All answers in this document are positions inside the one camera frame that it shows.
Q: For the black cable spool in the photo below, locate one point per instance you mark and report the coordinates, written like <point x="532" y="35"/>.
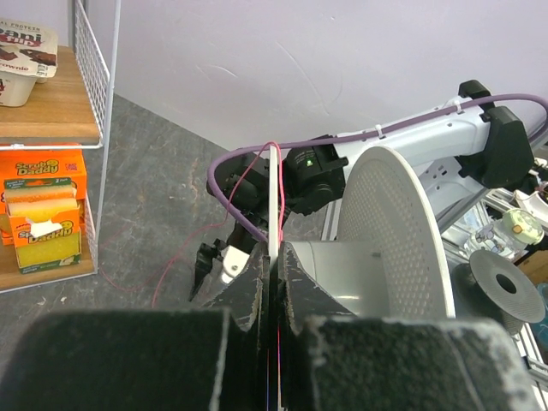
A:
<point x="491" y="287"/>

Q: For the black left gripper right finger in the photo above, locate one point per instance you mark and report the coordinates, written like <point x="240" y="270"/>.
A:
<point x="333" y="360"/>

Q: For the white cable spool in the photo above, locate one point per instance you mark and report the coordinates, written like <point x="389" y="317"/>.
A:
<point x="387" y="259"/>

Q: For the white yogurt tub pack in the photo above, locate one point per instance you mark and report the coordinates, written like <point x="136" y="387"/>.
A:
<point x="28" y="56"/>

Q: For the orange sponge box front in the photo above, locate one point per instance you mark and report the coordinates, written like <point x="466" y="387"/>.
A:
<point x="44" y="218"/>

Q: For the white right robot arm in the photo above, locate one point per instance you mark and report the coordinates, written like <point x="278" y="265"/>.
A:
<point x="460" y="149"/>

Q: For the orange sponge box middle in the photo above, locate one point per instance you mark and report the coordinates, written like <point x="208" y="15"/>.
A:
<point x="41" y="165"/>

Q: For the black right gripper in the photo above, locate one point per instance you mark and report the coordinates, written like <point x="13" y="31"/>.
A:
<point x="240" y="238"/>

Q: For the orange sponge box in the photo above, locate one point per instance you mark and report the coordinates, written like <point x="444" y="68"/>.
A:
<point x="41" y="165"/>
<point x="44" y="218"/>

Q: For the white wire shelf rack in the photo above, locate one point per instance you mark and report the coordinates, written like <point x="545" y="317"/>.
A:
<point x="97" y="77"/>

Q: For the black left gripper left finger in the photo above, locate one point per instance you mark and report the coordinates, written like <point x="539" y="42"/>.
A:
<point x="191" y="359"/>

